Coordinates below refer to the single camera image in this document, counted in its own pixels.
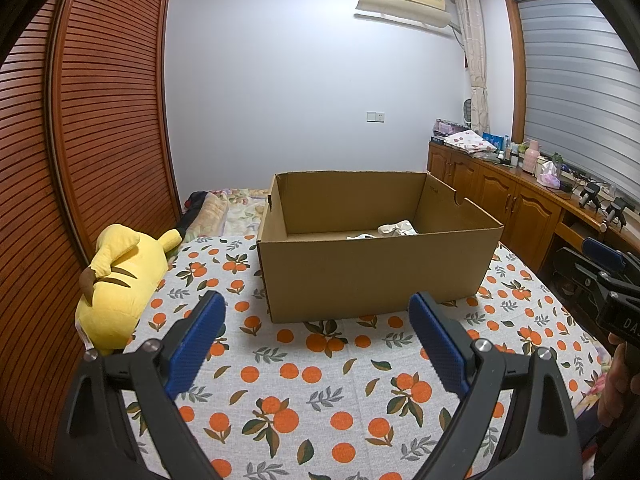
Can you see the patterned beige curtain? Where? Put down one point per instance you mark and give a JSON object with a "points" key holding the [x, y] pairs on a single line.
{"points": [[475, 60]]}

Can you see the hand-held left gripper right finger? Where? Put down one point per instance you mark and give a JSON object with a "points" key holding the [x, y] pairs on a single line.
{"points": [[440, 345]]}

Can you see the white round desk fan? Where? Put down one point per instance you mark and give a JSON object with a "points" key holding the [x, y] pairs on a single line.
{"points": [[467, 115]]}

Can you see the pink thermos bottle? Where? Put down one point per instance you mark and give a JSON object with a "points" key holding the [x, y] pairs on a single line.
{"points": [[531, 157]]}

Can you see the person's right hand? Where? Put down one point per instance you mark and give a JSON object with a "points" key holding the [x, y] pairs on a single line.
{"points": [[616, 387]]}

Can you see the wooden sideboard cabinet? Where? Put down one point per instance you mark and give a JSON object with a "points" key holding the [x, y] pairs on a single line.
{"points": [[500, 195]]}

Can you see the white silver snack packet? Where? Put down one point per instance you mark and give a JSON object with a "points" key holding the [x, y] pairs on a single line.
{"points": [[397, 229]]}

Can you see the white wall socket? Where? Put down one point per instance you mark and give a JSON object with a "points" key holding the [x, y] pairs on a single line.
{"points": [[375, 116]]}

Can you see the folded floral cloth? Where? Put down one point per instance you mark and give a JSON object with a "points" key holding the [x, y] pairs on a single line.
{"points": [[470, 141]]}

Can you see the pink tissue pack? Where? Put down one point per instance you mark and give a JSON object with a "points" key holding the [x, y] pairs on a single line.
{"points": [[548, 176]]}

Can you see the brown cardboard box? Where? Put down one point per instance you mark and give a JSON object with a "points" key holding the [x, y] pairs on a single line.
{"points": [[375, 275]]}

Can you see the floral quilt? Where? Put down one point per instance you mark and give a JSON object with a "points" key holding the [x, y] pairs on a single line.
{"points": [[235, 210]]}

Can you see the yellow plush toy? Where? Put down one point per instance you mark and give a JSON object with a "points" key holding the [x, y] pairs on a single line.
{"points": [[125, 290]]}

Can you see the orange fruit print bedsheet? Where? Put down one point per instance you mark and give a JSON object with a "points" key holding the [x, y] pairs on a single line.
{"points": [[325, 400]]}

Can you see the black device on stand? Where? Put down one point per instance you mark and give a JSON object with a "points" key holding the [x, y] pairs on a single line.
{"points": [[590, 195], [616, 212]]}

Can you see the blue box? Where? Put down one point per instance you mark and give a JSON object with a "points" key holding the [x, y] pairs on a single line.
{"points": [[495, 140]]}

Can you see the wooden window frame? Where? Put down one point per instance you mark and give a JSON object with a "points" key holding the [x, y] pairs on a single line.
{"points": [[515, 70]]}

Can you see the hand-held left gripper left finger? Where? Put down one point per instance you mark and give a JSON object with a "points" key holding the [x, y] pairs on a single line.
{"points": [[195, 340]]}

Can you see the dark cloth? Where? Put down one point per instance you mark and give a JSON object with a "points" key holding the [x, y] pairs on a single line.
{"points": [[197, 201]]}

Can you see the wooden louvered wardrobe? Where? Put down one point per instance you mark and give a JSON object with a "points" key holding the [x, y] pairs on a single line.
{"points": [[115, 110]]}

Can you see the grey window blind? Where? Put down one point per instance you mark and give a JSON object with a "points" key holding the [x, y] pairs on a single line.
{"points": [[580, 90]]}

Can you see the purple patterned pack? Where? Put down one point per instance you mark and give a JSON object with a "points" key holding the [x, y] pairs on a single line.
{"points": [[449, 127]]}

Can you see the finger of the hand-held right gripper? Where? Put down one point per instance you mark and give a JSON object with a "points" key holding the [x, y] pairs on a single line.
{"points": [[580, 272], [602, 251]]}

